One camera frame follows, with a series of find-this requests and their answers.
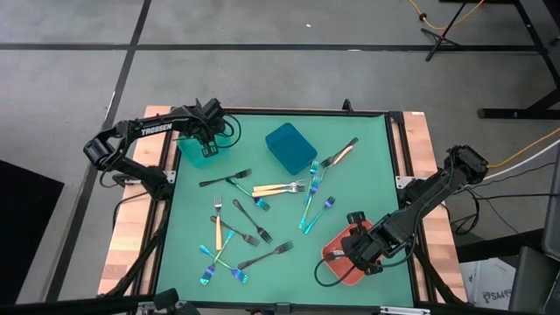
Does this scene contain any black floor cable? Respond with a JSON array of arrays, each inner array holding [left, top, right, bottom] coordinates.
[[465, 192, 560, 200], [454, 162, 557, 196]]

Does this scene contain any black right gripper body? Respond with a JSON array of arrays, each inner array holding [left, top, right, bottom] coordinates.
[[340, 211, 390, 277]]

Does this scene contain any orange plastic bin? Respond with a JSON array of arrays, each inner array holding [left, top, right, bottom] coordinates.
[[321, 218, 386, 288]]

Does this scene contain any white printed cardboard box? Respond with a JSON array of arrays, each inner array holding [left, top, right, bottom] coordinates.
[[458, 256, 517, 312]]

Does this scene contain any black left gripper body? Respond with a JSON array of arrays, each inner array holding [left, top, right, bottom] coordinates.
[[192, 98, 226, 144]]

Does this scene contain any translucent teal plastic bin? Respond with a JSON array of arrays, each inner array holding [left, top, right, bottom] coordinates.
[[177, 118, 232, 170]]

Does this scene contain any black metal fork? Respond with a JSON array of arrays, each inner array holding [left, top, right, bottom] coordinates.
[[198, 168, 254, 188], [209, 214, 262, 248], [319, 136, 360, 169], [231, 199, 274, 244], [237, 240, 295, 271]]

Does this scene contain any orange-handled utensil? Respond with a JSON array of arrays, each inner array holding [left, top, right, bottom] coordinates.
[[252, 178, 308, 192], [251, 185, 307, 199]]

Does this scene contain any blue plastic bin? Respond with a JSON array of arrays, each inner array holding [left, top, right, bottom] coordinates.
[[264, 122, 319, 176]]

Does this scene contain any silver metal spoon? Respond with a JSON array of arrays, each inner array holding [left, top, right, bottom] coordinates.
[[302, 195, 337, 235]]

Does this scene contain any black desk frame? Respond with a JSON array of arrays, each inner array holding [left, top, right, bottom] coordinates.
[[439, 0, 560, 120]]

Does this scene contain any green table mat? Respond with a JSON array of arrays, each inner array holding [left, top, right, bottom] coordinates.
[[155, 112, 415, 307]]

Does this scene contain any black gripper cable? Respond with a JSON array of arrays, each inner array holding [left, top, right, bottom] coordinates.
[[217, 113, 242, 150], [313, 255, 364, 289]]

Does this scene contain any grey equipment panel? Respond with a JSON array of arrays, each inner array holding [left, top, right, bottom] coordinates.
[[541, 143, 560, 263]]

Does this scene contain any black panel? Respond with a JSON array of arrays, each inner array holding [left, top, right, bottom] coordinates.
[[0, 159, 66, 305]]

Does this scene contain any black tripod stand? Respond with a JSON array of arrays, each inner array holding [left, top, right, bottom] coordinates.
[[419, 0, 472, 63]]

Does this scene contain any dark grey cabinet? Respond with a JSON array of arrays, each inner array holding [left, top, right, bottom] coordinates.
[[508, 244, 560, 315]]

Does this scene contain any beige handled silver fork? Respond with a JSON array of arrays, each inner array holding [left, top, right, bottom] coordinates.
[[213, 193, 224, 252], [318, 144, 354, 183]]

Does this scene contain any iridescent fork pair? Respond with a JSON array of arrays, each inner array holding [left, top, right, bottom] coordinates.
[[199, 244, 249, 284]]

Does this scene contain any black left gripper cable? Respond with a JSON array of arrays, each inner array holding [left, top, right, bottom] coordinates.
[[217, 113, 242, 150]]

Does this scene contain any black rig beam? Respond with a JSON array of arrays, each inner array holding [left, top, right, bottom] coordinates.
[[0, 293, 560, 315]]

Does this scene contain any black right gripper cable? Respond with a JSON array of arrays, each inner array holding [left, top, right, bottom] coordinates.
[[313, 255, 364, 289]]

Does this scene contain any yellow power cable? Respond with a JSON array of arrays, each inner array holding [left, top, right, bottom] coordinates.
[[406, 0, 487, 32], [487, 128, 560, 170]]

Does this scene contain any black table frame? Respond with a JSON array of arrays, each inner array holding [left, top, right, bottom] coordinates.
[[98, 104, 468, 307]]

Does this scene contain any white cable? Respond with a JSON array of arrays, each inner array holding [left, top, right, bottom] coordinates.
[[454, 138, 560, 193]]

